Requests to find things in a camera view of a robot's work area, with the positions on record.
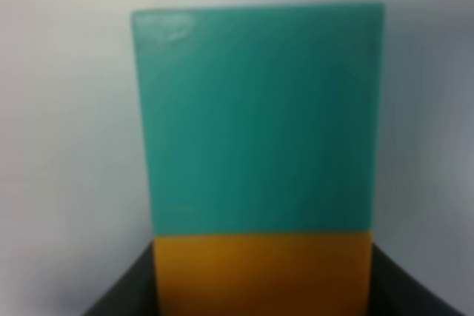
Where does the green cube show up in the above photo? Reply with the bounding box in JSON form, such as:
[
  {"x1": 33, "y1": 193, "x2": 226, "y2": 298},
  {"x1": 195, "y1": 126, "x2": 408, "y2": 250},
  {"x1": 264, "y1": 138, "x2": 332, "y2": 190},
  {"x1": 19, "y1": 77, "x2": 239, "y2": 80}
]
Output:
[{"x1": 131, "y1": 3, "x2": 384, "y2": 235}]

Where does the orange cube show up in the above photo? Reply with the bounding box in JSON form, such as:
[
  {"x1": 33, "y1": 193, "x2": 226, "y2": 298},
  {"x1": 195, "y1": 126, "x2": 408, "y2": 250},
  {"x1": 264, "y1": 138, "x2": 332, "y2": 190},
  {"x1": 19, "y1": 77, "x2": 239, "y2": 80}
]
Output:
[{"x1": 153, "y1": 232, "x2": 372, "y2": 315}]

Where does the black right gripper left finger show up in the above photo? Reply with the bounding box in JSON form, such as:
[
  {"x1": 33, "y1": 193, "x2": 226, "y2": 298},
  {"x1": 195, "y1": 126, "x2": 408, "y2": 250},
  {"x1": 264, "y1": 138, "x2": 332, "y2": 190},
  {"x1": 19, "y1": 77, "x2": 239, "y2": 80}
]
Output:
[{"x1": 84, "y1": 243, "x2": 161, "y2": 316}]

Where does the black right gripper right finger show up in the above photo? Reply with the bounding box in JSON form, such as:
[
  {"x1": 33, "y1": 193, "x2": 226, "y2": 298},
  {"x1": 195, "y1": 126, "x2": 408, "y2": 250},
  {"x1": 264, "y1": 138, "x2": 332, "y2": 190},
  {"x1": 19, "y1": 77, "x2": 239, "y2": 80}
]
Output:
[{"x1": 367, "y1": 244, "x2": 461, "y2": 316}]

